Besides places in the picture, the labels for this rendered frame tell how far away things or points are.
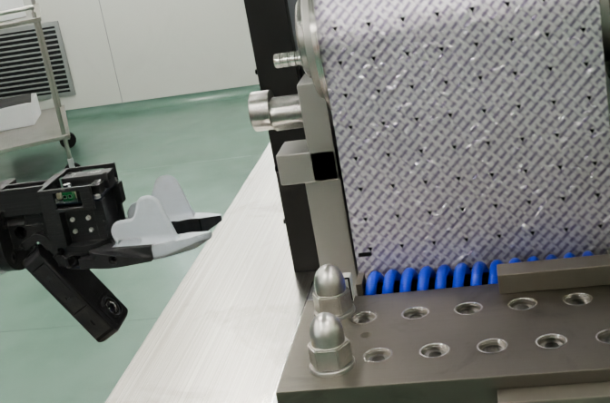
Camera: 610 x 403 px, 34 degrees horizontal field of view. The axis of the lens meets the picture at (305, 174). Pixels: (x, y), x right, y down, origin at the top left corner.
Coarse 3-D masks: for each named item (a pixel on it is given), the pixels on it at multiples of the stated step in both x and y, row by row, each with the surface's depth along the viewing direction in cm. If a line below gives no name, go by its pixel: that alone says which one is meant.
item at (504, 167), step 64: (384, 128) 88; (448, 128) 87; (512, 128) 86; (576, 128) 85; (384, 192) 90; (448, 192) 89; (512, 192) 88; (576, 192) 87; (384, 256) 92; (448, 256) 91; (512, 256) 90; (576, 256) 89
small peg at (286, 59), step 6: (276, 54) 92; (282, 54) 92; (288, 54) 92; (294, 54) 92; (276, 60) 92; (282, 60) 92; (288, 60) 92; (294, 60) 91; (300, 60) 91; (276, 66) 92; (282, 66) 92; (288, 66) 92
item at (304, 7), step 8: (304, 0) 88; (600, 0) 82; (608, 0) 82; (304, 8) 87; (600, 8) 82; (608, 8) 82; (304, 16) 87; (608, 16) 83; (304, 24) 87; (608, 24) 83; (304, 32) 87; (608, 32) 83; (304, 40) 87; (608, 40) 84; (312, 48) 87; (608, 48) 85; (312, 56) 88; (608, 56) 86; (312, 64) 88; (312, 72) 88; (312, 80) 89; (320, 88) 90; (320, 96) 92
